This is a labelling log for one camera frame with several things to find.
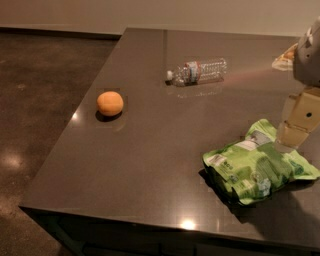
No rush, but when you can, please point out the orange fruit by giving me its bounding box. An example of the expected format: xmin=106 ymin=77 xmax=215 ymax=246
xmin=97 ymin=91 xmax=124 ymax=117

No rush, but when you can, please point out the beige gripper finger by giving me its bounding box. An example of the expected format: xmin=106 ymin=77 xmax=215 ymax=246
xmin=274 ymin=87 xmax=320 ymax=153

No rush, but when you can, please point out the clear plastic water bottle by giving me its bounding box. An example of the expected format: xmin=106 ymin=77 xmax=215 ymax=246
xmin=166 ymin=58 xmax=227 ymax=87

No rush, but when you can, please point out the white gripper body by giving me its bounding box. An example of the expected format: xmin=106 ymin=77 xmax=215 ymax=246
xmin=293 ymin=17 xmax=320 ymax=87

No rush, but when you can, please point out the yellow snack bag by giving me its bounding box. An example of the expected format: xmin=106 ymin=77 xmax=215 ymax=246
xmin=272 ymin=43 xmax=298 ymax=71

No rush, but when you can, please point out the green rice chip bag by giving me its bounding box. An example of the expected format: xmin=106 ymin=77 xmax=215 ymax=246
xmin=202 ymin=119 xmax=320 ymax=206

